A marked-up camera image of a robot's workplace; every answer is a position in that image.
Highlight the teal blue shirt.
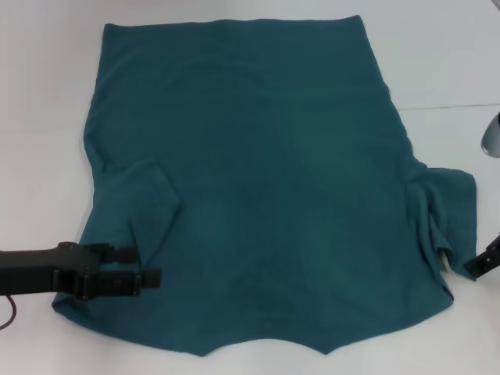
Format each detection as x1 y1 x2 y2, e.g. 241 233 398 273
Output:
51 14 478 348

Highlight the left gripper cable with plug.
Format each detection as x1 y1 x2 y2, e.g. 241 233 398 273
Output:
0 295 19 333

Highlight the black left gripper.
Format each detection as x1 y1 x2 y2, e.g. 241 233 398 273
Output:
0 241 163 301

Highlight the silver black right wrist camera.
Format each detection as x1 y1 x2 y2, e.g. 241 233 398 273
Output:
480 111 500 157

